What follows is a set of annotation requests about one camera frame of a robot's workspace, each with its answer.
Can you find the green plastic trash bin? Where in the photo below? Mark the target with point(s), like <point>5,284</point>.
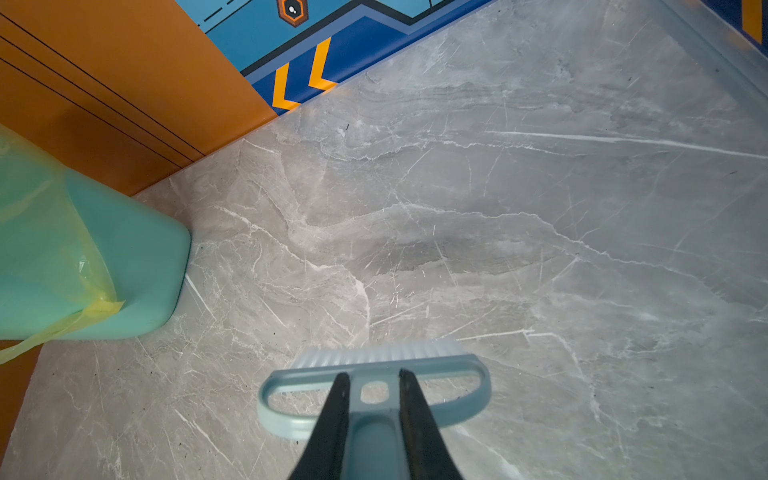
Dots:
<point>145,251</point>

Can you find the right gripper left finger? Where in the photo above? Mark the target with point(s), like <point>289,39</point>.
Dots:
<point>324,453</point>

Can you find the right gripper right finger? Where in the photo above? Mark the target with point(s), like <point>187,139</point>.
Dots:
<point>426,453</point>

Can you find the yellow translucent bin liner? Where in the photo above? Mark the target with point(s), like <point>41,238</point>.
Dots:
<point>54,280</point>

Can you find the grey-blue hand brush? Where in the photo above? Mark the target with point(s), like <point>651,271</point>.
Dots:
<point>456,385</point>

